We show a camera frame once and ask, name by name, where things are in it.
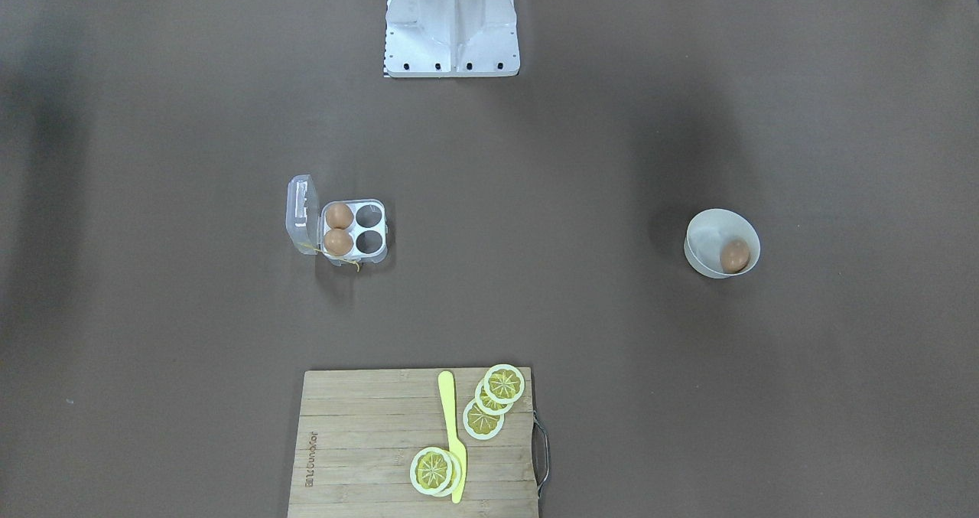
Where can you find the brown egg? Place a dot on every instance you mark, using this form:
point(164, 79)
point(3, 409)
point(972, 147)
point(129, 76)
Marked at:
point(337, 242)
point(339, 216)
point(735, 256)

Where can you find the clear plastic egg box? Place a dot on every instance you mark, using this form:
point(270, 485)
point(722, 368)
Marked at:
point(351, 232)

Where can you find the brown egg in box front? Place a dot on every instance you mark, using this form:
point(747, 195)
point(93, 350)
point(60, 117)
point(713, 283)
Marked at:
point(337, 242)

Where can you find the lemon slice middle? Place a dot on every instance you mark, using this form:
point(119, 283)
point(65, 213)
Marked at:
point(487, 404)

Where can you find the white bowl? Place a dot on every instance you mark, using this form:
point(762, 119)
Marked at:
point(707, 233)

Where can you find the wooden cutting board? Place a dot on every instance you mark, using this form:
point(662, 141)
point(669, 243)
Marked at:
point(358, 431)

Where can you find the lemon slice by knife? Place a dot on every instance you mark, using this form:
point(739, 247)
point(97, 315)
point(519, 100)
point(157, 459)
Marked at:
point(435, 472)

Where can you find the white pillar mount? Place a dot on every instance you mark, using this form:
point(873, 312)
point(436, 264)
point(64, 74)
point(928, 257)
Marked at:
point(451, 39)

